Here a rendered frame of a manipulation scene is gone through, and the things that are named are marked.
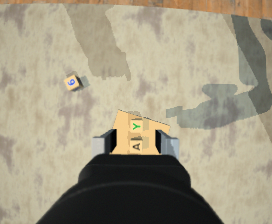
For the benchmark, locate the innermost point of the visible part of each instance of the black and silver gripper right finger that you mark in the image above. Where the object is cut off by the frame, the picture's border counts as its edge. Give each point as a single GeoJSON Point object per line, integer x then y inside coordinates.
{"type": "Point", "coordinates": [166, 145]}

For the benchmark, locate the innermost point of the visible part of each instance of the beige wooden block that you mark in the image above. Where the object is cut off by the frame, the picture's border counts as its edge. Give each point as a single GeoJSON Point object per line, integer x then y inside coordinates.
{"type": "Point", "coordinates": [136, 145]}
{"type": "Point", "coordinates": [136, 126]}
{"type": "Point", "coordinates": [73, 83]}

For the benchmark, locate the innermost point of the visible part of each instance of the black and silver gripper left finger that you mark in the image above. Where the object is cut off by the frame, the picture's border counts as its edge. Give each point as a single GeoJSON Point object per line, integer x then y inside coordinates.
{"type": "Point", "coordinates": [104, 144]}

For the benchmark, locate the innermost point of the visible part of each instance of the tan square mat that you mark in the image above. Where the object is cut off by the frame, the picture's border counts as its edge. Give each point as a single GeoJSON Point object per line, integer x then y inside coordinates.
{"type": "Point", "coordinates": [122, 124]}

